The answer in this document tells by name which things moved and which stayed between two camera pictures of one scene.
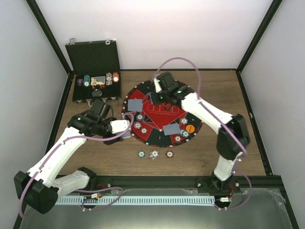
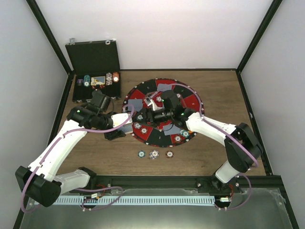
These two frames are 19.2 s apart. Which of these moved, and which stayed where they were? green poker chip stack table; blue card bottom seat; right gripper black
Moved: right gripper black
Stayed: green poker chip stack table; blue card bottom seat
